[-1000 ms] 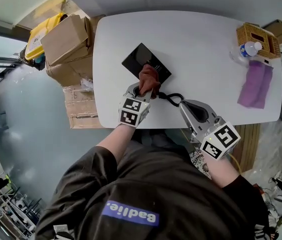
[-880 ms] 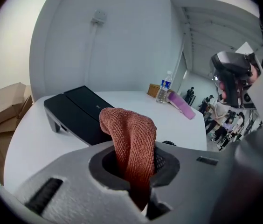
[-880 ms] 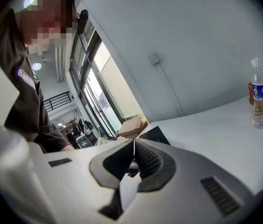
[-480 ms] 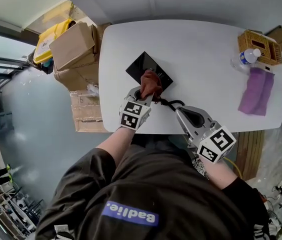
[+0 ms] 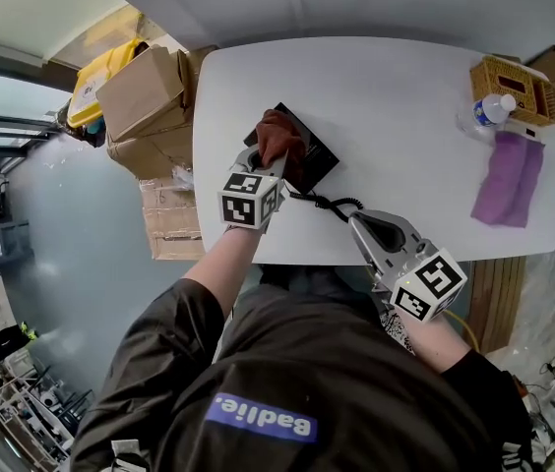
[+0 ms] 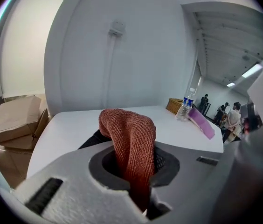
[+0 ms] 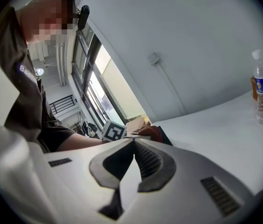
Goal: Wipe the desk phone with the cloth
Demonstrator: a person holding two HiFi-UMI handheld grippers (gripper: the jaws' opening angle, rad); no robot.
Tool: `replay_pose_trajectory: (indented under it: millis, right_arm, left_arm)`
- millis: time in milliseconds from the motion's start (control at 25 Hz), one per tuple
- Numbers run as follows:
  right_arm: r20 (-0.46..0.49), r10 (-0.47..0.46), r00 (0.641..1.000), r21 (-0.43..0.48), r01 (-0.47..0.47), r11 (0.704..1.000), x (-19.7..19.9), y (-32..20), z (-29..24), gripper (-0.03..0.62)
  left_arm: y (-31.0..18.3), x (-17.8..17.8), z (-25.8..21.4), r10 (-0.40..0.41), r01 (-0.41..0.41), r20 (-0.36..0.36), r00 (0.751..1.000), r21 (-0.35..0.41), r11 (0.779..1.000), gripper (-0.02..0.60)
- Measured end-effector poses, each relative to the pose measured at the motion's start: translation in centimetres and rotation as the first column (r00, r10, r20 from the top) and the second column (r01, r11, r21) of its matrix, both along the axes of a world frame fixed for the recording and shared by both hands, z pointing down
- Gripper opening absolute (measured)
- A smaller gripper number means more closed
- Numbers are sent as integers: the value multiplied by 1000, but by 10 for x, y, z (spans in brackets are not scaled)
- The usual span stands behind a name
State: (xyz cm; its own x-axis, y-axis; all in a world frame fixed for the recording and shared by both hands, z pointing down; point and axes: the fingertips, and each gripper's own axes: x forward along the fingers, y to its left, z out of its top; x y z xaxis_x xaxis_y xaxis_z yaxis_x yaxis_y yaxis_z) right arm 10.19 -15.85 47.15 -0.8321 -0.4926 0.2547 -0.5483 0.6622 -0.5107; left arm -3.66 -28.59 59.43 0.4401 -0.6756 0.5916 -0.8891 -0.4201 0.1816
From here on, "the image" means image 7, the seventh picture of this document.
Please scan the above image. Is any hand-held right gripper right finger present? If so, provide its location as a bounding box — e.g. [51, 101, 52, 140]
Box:
[122, 138, 256, 224]

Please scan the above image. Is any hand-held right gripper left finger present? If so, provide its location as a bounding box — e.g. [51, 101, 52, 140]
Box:
[44, 139, 135, 224]

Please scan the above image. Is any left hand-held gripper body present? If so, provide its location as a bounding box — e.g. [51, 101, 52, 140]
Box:
[101, 119, 127, 142]

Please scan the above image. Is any brown cloth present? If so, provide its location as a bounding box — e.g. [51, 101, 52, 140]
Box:
[137, 125, 164, 145]

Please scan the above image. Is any person's left forearm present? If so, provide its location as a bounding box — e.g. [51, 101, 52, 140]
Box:
[56, 133, 110, 153]

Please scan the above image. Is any small cardboard box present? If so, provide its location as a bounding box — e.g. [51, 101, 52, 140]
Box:
[125, 115, 150, 135]

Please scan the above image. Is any paper notice on window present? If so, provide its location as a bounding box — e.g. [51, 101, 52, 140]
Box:
[100, 94, 114, 112]

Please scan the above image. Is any black metal railing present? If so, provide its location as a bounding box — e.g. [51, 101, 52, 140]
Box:
[49, 95, 80, 116]

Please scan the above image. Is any person's black shirt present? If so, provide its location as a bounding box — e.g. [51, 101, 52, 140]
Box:
[0, 6, 76, 153]

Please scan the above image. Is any person's head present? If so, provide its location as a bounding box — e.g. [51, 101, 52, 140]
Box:
[25, 0, 77, 44]

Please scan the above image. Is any black window frame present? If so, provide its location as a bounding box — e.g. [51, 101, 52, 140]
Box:
[71, 28, 133, 128]

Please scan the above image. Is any white wall junction box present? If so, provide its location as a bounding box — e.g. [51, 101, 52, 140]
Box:
[147, 52, 162, 67]

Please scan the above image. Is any black head-worn camera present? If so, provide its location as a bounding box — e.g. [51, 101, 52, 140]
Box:
[75, 5, 90, 30]

